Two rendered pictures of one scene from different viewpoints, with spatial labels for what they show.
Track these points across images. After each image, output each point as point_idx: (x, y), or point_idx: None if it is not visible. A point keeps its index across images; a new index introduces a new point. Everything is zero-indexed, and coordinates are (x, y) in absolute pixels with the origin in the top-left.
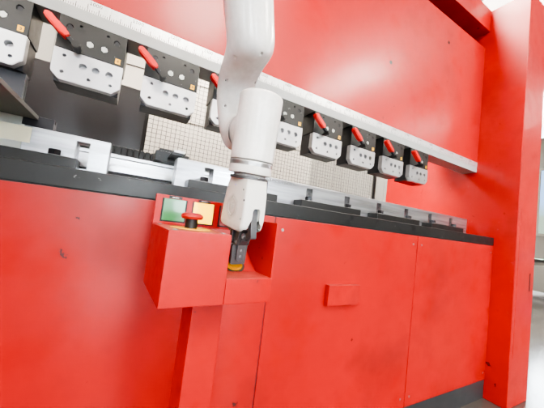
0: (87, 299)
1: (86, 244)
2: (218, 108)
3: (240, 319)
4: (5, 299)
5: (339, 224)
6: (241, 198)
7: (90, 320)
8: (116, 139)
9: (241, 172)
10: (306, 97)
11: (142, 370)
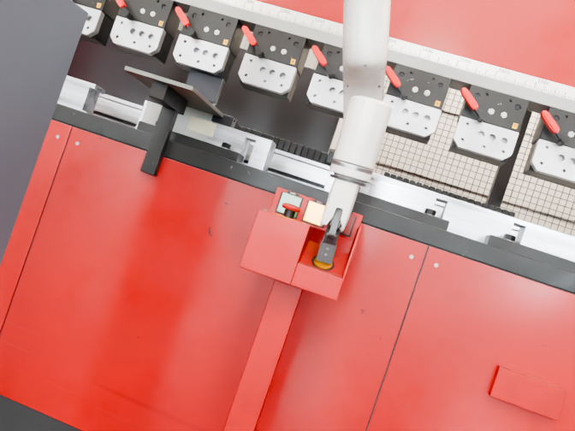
0: (218, 276)
1: (227, 227)
2: (343, 111)
3: (356, 358)
4: (168, 257)
5: (542, 282)
6: (328, 196)
7: (216, 297)
8: (305, 137)
9: (336, 173)
10: (536, 86)
11: (246, 363)
